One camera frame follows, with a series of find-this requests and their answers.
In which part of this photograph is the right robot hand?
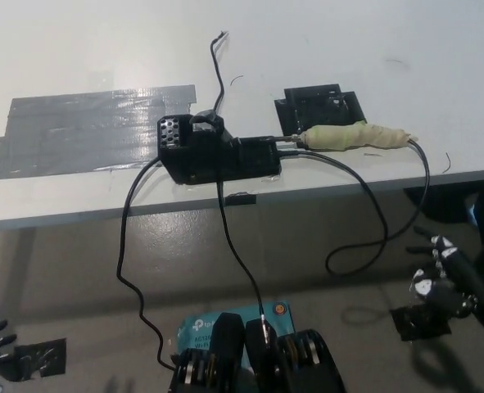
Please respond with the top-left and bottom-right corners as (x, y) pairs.
(405, 225), (477, 325)

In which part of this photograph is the black robot torso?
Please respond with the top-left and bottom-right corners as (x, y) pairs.
(167, 311), (347, 393)

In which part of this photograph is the black soldering station base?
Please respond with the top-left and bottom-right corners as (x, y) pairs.
(157, 109), (283, 187)

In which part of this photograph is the black floor tape patch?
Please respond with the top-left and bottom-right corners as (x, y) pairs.
(390, 305), (454, 343)
(14, 337), (68, 382)

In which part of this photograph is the teal tp-link box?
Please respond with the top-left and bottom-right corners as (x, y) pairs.
(175, 300), (300, 359)

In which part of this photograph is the small black tape strip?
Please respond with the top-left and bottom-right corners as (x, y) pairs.
(226, 192), (257, 206)

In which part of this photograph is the black power cable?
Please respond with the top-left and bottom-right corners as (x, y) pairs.
(115, 159), (177, 372)

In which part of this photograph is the thin black cable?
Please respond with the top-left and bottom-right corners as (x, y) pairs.
(216, 179), (274, 349)

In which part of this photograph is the grey duct tape patch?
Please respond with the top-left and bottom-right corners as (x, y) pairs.
(0, 84), (197, 181)

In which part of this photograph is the black wire with frayed end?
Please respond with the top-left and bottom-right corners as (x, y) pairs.
(210, 30), (229, 114)

